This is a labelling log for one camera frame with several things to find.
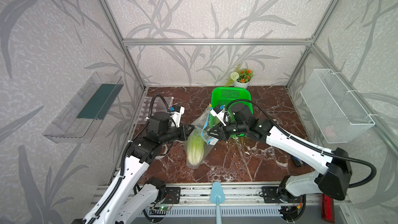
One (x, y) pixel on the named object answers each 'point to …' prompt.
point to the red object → (328, 213)
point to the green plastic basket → (228, 96)
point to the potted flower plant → (240, 79)
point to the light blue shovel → (217, 196)
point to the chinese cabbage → (196, 147)
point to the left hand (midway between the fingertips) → (195, 128)
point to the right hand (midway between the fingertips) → (209, 131)
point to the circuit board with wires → (162, 208)
